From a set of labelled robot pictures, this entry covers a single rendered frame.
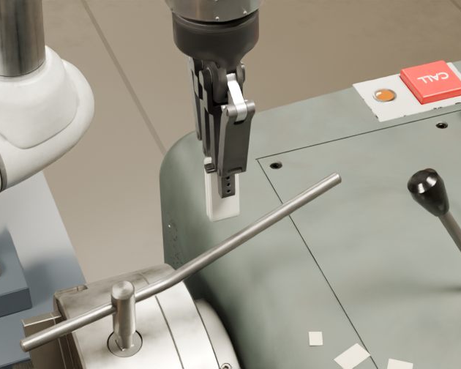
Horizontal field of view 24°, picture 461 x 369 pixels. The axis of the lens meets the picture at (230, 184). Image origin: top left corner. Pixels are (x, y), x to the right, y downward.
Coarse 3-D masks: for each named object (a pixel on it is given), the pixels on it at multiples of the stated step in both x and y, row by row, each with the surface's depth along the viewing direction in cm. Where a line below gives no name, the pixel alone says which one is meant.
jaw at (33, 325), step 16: (32, 320) 111; (48, 320) 109; (64, 336) 110; (32, 352) 109; (48, 352) 110; (64, 352) 110; (16, 368) 110; (32, 368) 109; (48, 368) 110; (64, 368) 110
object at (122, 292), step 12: (120, 288) 96; (132, 288) 96; (120, 300) 95; (132, 300) 96; (120, 312) 97; (132, 312) 98; (120, 324) 98; (132, 324) 99; (120, 336) 100; (120, 348) 102
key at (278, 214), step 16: (336, 176) 102; (304, 192) 102; (320, 192) 102; (288, 208) 101; (256, 224) 100; (272, 224) 101; (224, 240) 100; (240, 240) 100; (208, 256) 99; (176, 272) 99; (192, 272) 99; (144, 288) 98; (160, 288) 98; (112, 304) 97; (80, 320) 95; (96, 320) 96; (32, 336) 94; (48, 336) 94
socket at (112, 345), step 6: (114, 336) 103; (132, 336) 103; (138, 336) 103; (108, 342) 102; (114, 342) 102; (138, 342) 102; (108, 348) 102; (114, 348) 102; (132, 348) 102; (138, 348) 102; (114, 354) 101; (120, 354) 101; (126, 354) 101; (132, 354) 102
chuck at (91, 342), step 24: (72, 288) 115; (96, 288) 110; (72, 312) 106; (144, 312) 105; (72, 336) 103; (96, 336) 103; (144, 336) 103; (168, 336) 103; (96, 360) 101; (120, 360) 101; (144, 360) 101; (168, 360) 101
